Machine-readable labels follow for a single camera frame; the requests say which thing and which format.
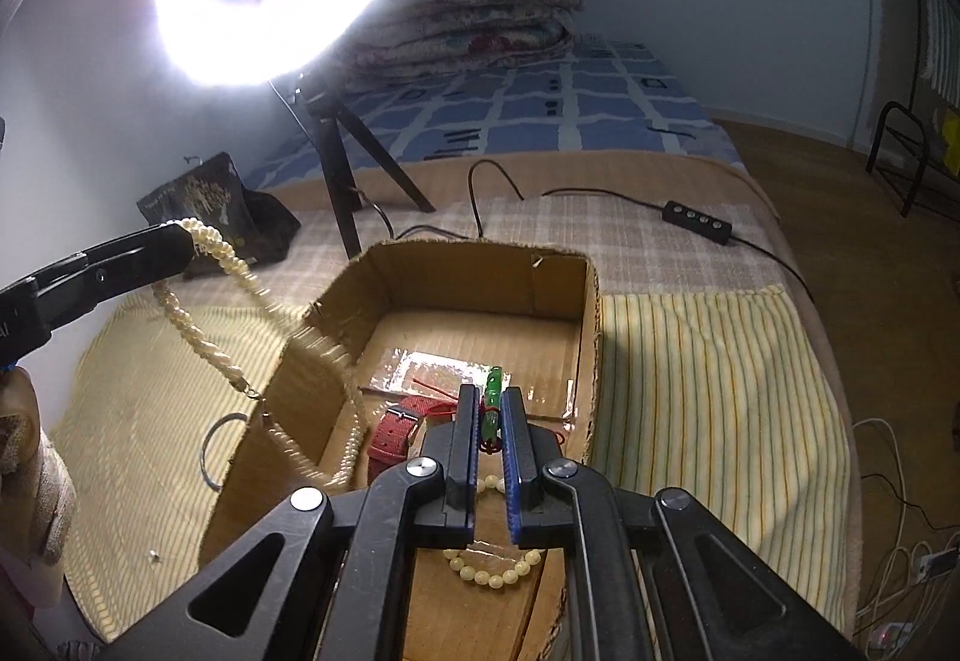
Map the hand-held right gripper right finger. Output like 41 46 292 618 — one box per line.
501 387 863 661

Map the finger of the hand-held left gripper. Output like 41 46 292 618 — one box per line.
34 220 194 283
41 233 197 336

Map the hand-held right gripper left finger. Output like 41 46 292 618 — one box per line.
105 383 481 661

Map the green pendant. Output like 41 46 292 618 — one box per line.
411 365 569 456

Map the red watch strap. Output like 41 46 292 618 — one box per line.
366 395 458 482

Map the white pearl necklace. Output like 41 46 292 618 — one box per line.
150 218 368 493

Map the cream bead bracelet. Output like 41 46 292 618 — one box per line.
442 473 542 588

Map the cardboard box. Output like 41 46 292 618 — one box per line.
196 239 605 661

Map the person's left forearm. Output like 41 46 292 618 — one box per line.
0 365 80 568

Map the black printed snack bag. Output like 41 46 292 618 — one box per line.
136 152 302 278

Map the yellow striped blanket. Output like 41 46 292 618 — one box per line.
49 286 852 647

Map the black tripod stand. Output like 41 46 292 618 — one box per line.
289 72 436 257

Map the beige checked bed sheet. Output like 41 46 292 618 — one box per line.
247 155 796 302

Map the blue patterned bed sheet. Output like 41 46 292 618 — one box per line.
247 35 743 190

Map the folded floral quilt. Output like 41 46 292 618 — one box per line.
337 0 584 92

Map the pink white plug adapter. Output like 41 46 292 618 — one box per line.
870 620 916 651

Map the white power strip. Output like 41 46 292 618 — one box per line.
911 548 960 583

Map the black metal clothes rack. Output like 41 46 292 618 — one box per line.
866 0 960 220

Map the yellow box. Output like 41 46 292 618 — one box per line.
937 110 960 175

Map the white striped towel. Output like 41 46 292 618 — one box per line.
919 0 960 100

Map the thin black ring bangle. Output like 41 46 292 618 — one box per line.
201 412 250 491

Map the black cable with inline controller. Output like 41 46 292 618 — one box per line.
394 160 796 272

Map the white power cable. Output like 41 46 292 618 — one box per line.
851 417 960 639

